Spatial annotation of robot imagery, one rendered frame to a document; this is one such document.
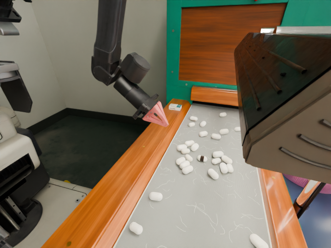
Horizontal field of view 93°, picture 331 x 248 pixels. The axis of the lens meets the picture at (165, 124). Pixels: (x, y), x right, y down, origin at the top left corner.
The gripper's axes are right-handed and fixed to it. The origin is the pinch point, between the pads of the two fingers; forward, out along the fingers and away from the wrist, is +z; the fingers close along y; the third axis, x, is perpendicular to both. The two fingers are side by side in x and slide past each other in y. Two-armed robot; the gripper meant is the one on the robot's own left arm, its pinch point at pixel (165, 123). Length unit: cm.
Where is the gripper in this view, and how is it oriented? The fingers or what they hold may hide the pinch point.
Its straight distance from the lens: 50.9
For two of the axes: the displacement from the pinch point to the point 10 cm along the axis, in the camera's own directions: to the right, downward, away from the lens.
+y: 3.4, -4.8, 8.1
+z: 7.2, 6.9, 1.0
